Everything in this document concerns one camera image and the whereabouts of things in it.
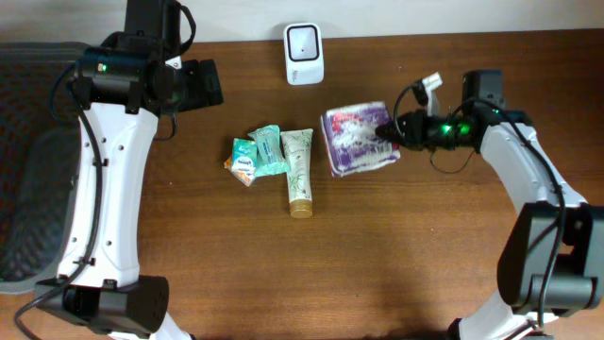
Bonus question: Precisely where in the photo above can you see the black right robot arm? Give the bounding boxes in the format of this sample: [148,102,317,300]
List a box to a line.
[376,70,603,339]

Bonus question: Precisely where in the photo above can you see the green wipes pack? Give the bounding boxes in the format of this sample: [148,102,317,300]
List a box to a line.
[248,125,290,177]

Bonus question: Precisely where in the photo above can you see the white barcode scanner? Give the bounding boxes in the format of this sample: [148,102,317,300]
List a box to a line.
[283,23,325,86]

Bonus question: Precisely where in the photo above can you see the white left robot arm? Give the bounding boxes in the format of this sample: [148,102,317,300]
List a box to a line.
[31,0,224,339]

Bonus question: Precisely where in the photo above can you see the orange tissue pack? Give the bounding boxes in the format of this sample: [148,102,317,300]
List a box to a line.
[224,157,256,187]

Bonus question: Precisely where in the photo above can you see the white Pantene tube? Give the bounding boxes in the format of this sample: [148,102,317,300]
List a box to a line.
[280,128,313,219]

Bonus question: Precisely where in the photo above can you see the red purple tissue pack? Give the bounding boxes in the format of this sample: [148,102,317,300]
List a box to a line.
[320,101,401,178]

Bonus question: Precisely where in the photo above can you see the grey plastic basket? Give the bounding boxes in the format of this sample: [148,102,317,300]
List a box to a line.
[1,42,87,295]

